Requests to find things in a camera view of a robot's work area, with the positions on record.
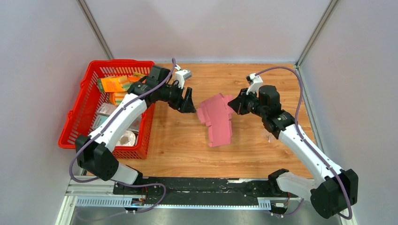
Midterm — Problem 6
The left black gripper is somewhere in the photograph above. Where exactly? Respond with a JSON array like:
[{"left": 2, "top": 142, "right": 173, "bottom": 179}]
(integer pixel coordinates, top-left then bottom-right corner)
[{"left": 158, "top": 82, "right": 196, "bottom": 114}]

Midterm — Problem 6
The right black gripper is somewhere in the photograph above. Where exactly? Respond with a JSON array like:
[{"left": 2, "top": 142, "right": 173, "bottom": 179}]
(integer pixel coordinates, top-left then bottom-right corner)
[{"left": 227, "top": 88, "right": 267, "bottom": 118}]

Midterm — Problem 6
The pink paper box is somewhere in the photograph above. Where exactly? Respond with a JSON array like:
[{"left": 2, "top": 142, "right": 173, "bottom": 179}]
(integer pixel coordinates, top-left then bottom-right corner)
[{"left": 197, "top": 93, "right": 234, "bottom": 147}]

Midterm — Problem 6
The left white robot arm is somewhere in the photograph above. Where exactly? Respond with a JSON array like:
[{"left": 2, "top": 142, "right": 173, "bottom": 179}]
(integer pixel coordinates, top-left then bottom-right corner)
[{"left": 72, "top": 65, "right": 196, "bottom": 195}]

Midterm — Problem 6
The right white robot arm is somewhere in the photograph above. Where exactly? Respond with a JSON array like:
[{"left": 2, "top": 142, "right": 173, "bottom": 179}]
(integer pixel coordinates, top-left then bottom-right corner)
[{"left": 228, "top": 85, "right": 359, "bottom": 219}]

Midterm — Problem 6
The white tape roll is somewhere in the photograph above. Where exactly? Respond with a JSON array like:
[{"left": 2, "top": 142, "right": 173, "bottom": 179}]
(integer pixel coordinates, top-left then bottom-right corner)
[{"left": 116, "top": 130, "right": 137, "bottom": 147}]

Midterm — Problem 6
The orange green sponge pack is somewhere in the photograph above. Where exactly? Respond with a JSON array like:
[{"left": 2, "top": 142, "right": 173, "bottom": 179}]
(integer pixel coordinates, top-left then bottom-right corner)
[{"left": 97, "top": 75, "right": 131, "bottom": 92}]

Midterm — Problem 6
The teal snack packet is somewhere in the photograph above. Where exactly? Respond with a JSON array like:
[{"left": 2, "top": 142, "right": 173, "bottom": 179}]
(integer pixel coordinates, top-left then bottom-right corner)
[{"left": 91, "top": 115, "right": 108, "bottom": 130}]

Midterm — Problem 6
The red plastic basket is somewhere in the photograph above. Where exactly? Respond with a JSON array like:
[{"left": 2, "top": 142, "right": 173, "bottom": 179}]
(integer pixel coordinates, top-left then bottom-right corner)
[{"left": 58, "top": 59, "right": 155, "bottom": 159}]

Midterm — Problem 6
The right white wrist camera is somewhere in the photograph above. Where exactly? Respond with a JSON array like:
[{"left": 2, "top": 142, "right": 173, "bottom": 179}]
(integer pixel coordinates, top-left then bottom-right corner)
[{"left": 246, "top": 73, "right": 263, "bottom": 95}]

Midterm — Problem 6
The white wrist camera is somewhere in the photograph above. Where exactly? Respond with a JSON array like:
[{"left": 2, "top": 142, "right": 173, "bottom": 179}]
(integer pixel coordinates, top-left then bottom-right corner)
[
  {"left": 173, "top": 65, "right": 192, "bottom": 89},
  {"left": 246, "top": 73, "right": 263, "bottom": 95}
]

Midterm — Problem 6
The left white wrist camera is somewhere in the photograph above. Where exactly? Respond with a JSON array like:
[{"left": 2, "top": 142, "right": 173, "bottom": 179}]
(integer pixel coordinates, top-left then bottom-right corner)
[{"left": 173, "top": 65, "right": 192, "bottom": 89}]

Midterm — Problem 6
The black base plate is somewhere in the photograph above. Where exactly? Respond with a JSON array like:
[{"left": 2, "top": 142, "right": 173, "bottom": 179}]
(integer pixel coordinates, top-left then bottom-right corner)
[{"left": 113, "top": 177, "right": 295, "bottom": 206}]

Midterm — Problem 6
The aluminium frame rail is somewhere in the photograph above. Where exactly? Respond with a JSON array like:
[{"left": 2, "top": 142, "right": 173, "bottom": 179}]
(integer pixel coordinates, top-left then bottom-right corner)
[{"left": 66, "top": 180, "right": 301, "bottom": 211}]

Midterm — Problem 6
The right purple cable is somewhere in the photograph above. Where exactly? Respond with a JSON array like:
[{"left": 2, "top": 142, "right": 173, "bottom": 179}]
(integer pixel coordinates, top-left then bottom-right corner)
[{"left": 255, "top": 66, "right": 353, "bottom": 220}]

